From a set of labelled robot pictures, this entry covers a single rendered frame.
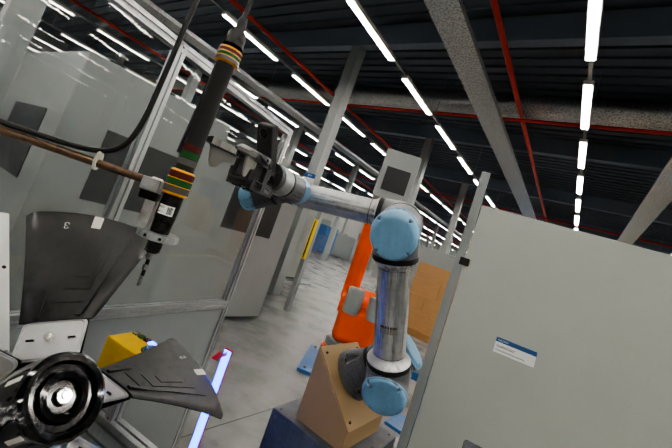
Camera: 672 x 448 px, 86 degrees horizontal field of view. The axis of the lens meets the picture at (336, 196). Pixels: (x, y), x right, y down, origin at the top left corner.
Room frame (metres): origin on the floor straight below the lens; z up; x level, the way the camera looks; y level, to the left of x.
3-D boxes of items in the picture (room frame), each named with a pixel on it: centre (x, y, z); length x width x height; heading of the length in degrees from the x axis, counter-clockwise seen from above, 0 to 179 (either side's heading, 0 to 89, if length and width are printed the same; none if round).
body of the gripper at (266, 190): (0.84, 0.19, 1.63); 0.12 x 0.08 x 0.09; 155
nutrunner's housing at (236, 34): (0.65, 0.27, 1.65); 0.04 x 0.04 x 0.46
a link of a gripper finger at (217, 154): (0.77, 0.27, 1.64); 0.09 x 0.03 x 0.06; 133
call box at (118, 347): (1.10, 0.39, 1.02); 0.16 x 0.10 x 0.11; 66
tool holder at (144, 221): (0.65, 0.28, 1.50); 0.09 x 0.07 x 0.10; 101
